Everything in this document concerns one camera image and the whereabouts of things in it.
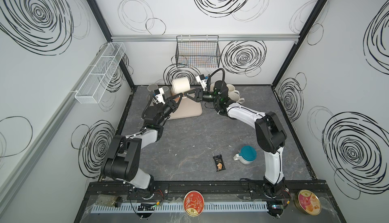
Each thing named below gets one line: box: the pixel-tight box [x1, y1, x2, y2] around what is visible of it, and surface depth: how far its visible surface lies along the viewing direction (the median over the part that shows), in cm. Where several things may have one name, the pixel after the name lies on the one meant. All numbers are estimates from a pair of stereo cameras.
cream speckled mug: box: [227, 92, 245, 104], surface depth 106 cm
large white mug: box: [225, 84, 240, 96], surface depth 113 cm
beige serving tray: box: [168, 96, 203, 121], surface depth 104 cm
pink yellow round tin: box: [293, 189, 322, 216], surface depth 69 cm
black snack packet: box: [212, 154, 226, 172], surface depth 84 cm
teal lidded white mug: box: [233, 145, 257, 165], surface depth 79 cm
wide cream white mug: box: [171, 77, 191, 95], surface depth 78 cm
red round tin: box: [182, 190, 205, 217], surface depth 69 cm
